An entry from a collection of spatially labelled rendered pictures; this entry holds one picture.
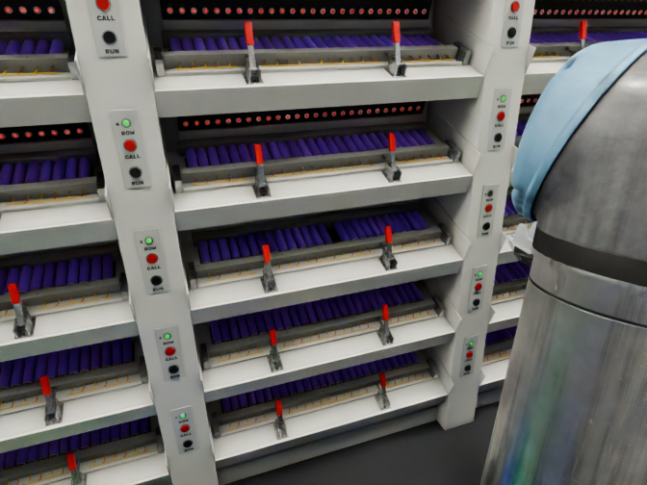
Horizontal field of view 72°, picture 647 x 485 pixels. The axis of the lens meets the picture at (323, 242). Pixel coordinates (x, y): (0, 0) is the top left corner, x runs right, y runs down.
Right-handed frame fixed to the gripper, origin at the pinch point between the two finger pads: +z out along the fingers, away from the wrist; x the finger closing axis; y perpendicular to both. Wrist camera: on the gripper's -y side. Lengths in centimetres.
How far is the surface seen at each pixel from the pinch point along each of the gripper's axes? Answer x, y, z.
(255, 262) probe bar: 51, -3, 16
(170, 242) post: 66, 6, 10
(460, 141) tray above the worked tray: 4.5, 18.2, 15.0
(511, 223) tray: -13.9, -3.7, 16.5
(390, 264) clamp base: 21.7, -6.6, 11.8
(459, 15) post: 4.4, 42.8, 19.8
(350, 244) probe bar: 29.3, -2.6, 16.2
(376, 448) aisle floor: 24, -60, 11
